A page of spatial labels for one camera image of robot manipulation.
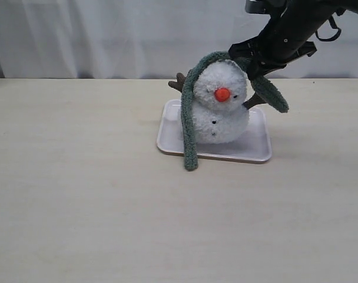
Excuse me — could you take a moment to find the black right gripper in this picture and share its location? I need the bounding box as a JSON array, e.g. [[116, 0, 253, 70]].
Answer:
[[228, 5, 329, 80]]

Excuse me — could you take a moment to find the green fuzzy scarf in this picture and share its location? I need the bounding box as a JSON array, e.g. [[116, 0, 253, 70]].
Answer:
[[177, 51, 289, 171]]

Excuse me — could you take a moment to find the white plush snowman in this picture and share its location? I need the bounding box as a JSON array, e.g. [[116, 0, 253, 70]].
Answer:
[[168, 61, 267, 145]]

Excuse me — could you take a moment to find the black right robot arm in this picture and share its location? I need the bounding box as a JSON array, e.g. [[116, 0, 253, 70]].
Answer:
[[228, 0, 358, 80]]

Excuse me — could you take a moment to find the white plastic tray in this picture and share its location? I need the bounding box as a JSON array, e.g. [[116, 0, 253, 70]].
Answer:
[[156, 99, 272, 164]]

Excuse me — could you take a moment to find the white backdrop curtain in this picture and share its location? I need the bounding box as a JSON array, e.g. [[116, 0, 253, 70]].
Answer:
[[0, 0, 358, 80]]

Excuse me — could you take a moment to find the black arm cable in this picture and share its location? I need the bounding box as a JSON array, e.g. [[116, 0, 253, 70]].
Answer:
[[314, 16, 343, 42]]

